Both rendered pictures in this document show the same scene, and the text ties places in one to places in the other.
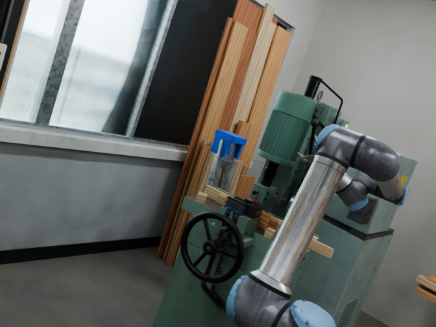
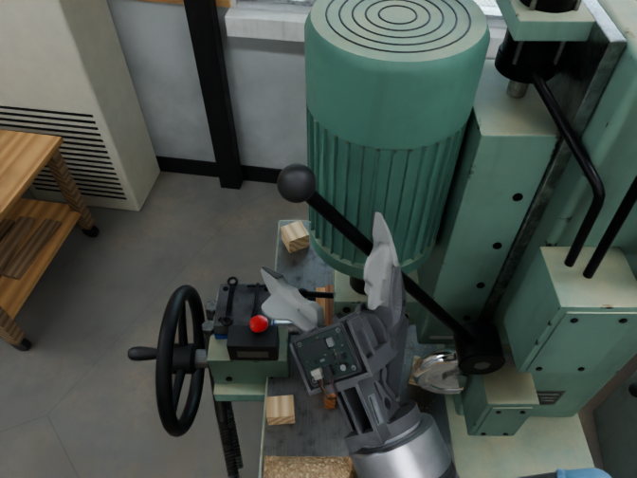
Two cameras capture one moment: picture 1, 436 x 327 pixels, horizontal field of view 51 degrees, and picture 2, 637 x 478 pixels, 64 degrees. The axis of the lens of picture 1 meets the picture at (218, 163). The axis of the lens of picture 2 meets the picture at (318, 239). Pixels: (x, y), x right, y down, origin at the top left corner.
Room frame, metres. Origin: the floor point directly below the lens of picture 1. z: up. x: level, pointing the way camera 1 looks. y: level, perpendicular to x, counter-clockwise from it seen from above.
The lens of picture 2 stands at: (1.84, -0.63, 1.74)
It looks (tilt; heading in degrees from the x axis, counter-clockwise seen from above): 50 degrees down; 65
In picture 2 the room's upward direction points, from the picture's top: straight up
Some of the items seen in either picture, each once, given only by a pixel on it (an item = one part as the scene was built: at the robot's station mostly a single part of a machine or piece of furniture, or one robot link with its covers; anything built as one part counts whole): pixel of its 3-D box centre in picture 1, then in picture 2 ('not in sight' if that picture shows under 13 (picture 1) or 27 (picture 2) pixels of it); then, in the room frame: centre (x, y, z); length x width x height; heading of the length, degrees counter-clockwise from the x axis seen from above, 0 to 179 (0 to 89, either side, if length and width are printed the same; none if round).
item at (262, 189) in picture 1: (263, 194); (375, 299); (2.12, -0.25, 1.03); 0.14 x 0.07 x 0.09; 154
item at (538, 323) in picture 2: not in sight; (566, 314); (2.23, -0.47, 1.22); 0.09 x 0.08 x 0.15; 154
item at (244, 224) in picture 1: (237, 221); (252, 337); (1.93, -0.16, 0.91); 0.15 x 0.14 x 0.09; 64
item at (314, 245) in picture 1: (271, 224); not in sight; (2.06, -0.33, 0.92); 0.60 x 0.02 x 0.04; 64
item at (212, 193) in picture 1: (257, 215); not in sight; (2.12, -0.26, 0.92); 0.60 x 0.02 x 0.05; 64
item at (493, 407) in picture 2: not in sight; (495, 392); (2.20, -0.46, 1.02); 0.09 x 0.07 x 0.12; 64
